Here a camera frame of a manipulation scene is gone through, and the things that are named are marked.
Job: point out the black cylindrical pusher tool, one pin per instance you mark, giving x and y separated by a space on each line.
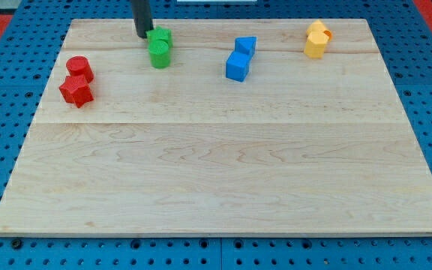
142 17

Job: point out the green star block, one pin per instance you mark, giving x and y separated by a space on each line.
160 34

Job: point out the green cylinder block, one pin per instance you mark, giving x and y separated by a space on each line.
159 53

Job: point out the light wooden board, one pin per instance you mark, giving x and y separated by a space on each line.
302 148

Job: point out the red cylinder block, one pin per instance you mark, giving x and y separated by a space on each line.
79 65

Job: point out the red star block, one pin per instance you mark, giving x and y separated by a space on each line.
76 90

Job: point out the blue cube block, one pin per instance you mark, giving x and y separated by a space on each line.
237 66

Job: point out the blue triangle block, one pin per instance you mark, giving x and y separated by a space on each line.
246 45

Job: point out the yellow hexagon block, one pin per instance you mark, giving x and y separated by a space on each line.
316 44

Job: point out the yellow heart block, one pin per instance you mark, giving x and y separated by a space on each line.
319 26

